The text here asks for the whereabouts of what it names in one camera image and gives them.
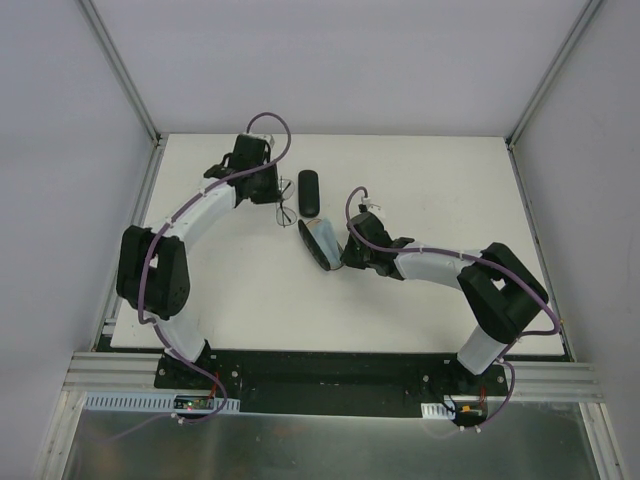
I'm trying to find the light blue cloth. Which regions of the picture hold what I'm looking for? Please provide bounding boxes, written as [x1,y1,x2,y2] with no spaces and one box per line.
[311,219,342,270]

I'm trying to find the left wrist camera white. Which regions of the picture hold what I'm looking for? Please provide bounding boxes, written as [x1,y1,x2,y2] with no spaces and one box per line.
[245,132,275,148]

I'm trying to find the aluminium front rail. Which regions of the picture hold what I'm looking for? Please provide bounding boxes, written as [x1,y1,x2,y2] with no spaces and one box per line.
[63,352,604,403]

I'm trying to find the black glasses case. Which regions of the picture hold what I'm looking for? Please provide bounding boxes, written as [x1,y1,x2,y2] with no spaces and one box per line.
[297,218,335,271]
[298,170,320,218]

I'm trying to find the left white cable duct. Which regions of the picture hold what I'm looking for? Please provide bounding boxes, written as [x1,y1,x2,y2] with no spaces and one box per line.
[85,392,241,415]

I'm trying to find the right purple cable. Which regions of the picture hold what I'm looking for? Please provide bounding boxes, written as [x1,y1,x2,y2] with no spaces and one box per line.
[345,187,561,436]

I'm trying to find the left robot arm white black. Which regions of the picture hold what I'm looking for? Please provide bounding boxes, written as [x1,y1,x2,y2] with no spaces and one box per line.
[116,133,281,389]

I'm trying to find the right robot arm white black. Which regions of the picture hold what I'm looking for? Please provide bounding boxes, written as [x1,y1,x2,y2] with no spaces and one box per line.
[342,212,549,395]

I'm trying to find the metal frame clear glasses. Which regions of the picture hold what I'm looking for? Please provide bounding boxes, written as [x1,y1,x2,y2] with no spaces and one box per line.
[275,177,297,228]

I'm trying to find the left aluminium frame post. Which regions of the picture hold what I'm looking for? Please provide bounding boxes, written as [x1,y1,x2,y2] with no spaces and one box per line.
[77,0,164,146]

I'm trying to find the purple cable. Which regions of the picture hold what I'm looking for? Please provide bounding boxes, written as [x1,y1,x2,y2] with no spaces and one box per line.
[345,187,561,436]
[137,112,292,361]

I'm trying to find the right aluminium frame post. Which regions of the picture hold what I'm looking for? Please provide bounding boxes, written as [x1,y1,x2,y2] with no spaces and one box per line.
[504,0,604,149]

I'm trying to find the right white cable duct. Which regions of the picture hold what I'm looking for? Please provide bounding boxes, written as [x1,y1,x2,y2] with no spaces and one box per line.
[421,402,456,421]

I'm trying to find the aluminium frame post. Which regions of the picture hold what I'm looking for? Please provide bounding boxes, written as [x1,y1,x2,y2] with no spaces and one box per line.
[77,0,164,146]
[504,0,604,149]

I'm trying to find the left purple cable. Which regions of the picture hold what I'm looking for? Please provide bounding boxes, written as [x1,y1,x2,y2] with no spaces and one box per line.
[137,112,292,361]

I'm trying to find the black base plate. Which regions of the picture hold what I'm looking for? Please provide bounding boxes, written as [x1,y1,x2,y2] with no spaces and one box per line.
[154,347,514,423]

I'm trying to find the white cable duct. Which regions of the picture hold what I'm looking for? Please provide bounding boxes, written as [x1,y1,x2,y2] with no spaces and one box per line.
[85,392,241,415]
[421,402,456,421]

